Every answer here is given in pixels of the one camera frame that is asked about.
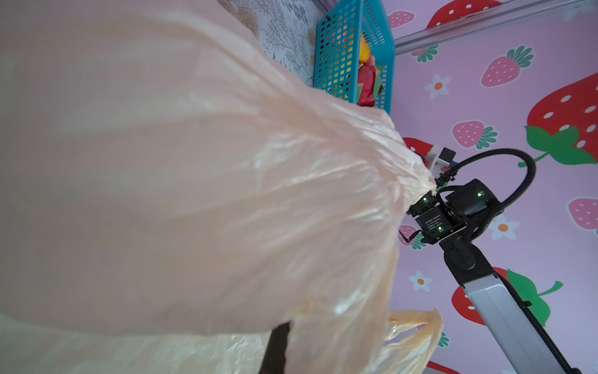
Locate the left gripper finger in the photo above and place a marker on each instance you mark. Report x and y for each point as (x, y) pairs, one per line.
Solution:
(274, 360)

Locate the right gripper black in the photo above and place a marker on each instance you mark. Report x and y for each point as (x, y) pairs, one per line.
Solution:
(451, 210)

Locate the translucent beige plastic bag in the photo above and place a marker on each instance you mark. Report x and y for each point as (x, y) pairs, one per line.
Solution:
(170, 194)

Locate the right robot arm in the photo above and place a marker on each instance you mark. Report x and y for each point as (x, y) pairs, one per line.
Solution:
(521, 337)

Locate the pink fake dragon fruit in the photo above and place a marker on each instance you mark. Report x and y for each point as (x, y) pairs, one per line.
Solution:
(370, 83)

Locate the orange yellow fake mango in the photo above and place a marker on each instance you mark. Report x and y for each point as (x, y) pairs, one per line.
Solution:
(364, 50)

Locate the teal plastic basket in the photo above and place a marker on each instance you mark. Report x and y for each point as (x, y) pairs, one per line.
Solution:
(337, 49)

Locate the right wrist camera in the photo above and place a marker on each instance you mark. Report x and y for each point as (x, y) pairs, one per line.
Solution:
(439, 159)

